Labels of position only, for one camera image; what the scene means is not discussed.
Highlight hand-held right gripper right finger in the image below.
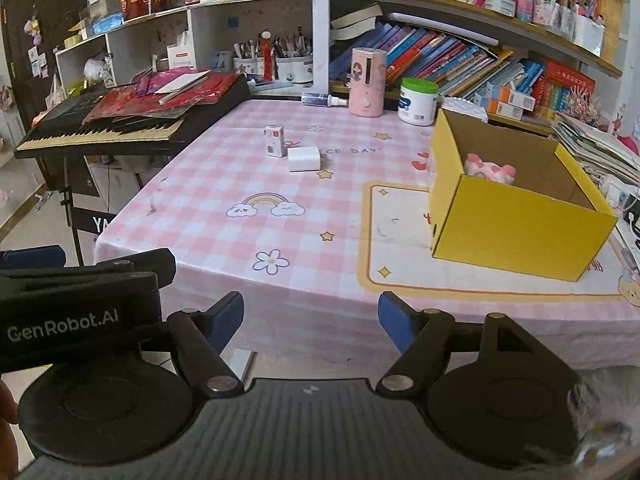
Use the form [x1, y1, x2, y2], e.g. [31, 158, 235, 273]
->
[375, 292, 574, 400]

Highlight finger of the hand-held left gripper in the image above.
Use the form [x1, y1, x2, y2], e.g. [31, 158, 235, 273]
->
[95, 248, 177, 291]
[0, 244, 67, 271]

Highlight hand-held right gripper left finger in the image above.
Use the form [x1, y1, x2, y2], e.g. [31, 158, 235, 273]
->
[165, 291, 246, 400]

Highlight yellow cardboard box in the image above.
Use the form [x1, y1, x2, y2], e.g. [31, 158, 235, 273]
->
[428, 108, 620, 283]

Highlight pink pig toy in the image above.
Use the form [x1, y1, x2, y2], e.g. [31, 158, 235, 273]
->
[463, 152, 517, 187]

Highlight person's left hand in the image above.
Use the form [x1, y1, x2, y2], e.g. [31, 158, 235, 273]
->
[0, 379, 19, 472]

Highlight black keyboard stand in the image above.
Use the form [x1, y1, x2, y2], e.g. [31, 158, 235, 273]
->
[59, 157, 152, 267]

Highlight black electronic keyboard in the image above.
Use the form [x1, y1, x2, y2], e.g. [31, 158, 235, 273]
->
[14, 73, 251, 160]

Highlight red paper sheets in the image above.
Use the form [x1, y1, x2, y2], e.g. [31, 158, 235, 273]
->
[81, 70, 237, 124]

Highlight small white red box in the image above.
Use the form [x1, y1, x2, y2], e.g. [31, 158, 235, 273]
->
[264, 125, 287, 158]

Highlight white charger cube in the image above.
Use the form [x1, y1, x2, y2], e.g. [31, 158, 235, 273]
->
[287, 146, 324, 173]

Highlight white envelope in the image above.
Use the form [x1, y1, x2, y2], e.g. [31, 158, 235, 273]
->
[154, 70, 212, 104]

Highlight white pen holder cup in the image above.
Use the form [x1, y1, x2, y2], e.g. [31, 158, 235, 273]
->
[232, 54, 266, 82]
[276, 53, 314, 84]

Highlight white jar green lid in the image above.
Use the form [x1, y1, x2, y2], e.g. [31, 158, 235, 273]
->
[397, 77, 440, 127]

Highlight white quilted tissue box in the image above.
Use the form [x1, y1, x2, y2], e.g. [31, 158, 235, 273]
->
[440, 94, 489, 123]

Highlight small white spray bottle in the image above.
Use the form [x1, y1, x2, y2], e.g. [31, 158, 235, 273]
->
[301, 92, 348, 108]

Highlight red tassel ornament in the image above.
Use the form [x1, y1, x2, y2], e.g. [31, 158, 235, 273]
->
[259, 31, 277, 82]

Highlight orange blue carton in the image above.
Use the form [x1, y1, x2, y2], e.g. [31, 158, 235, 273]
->
[472, 92, 524, 116]
[487, 82, 536, 111]

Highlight pink humidifier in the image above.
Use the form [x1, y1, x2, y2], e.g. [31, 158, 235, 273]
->
[348, 47, 388, 117]

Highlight white shelf unit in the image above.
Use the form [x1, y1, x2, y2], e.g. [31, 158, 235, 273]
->
[54, 0, 332, 97]

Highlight white power strip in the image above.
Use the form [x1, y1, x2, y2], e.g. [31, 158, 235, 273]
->
[597, 175, 640, 222]

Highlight stack of magazines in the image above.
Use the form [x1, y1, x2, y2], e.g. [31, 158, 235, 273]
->
[549, 111, 640, 187]

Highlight row of leaning books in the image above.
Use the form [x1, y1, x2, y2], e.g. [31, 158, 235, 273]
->
[329, 22, 547, 107]

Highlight row of red books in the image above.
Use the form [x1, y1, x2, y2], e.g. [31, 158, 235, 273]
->
[531, 59, 597, 112]

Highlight colourful ornament bunch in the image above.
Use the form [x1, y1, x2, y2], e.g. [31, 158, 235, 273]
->
[574, 84, 622, 122]

